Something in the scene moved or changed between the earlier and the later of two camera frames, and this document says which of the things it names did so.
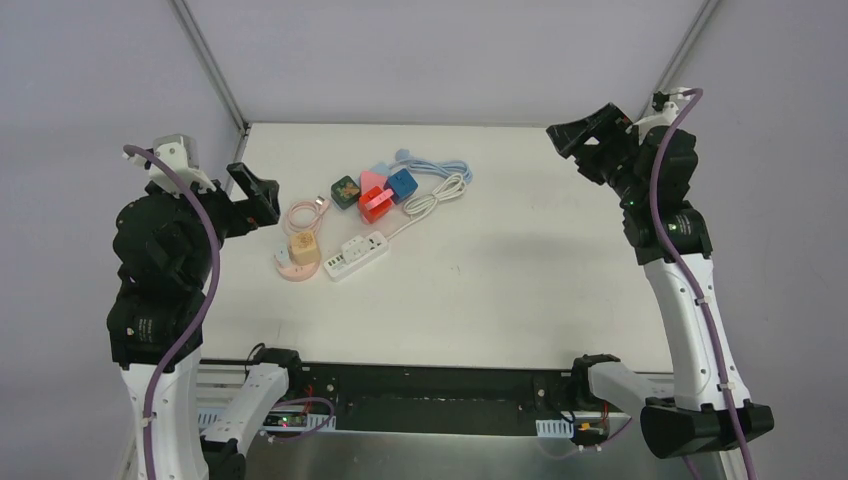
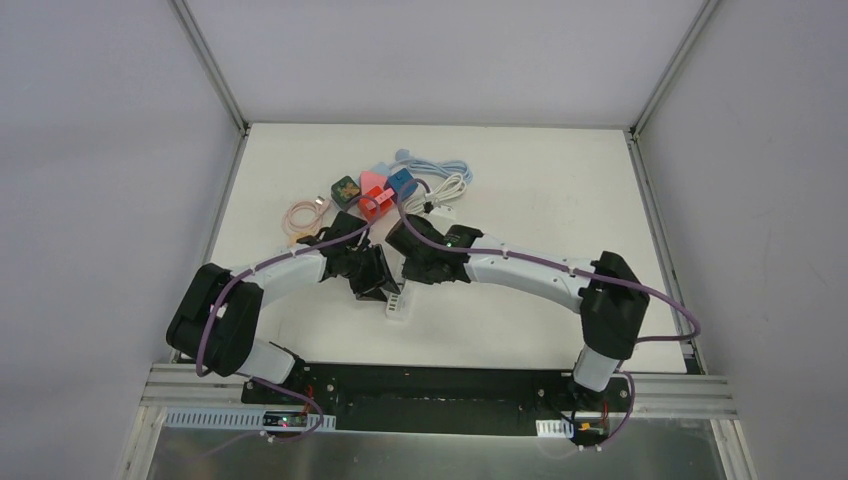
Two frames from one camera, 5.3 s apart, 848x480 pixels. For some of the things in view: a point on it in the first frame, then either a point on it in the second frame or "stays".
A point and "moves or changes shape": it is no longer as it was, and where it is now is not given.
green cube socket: [345, 192] stays
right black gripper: [602, 152] to [411, 266]
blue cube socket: [402, 184] stays
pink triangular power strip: [369, 180] stays
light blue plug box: [383, 169] stays
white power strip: [356, 252] moves or changes shape
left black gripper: [237, 208] to [370, 270]
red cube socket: [378, 212] stays
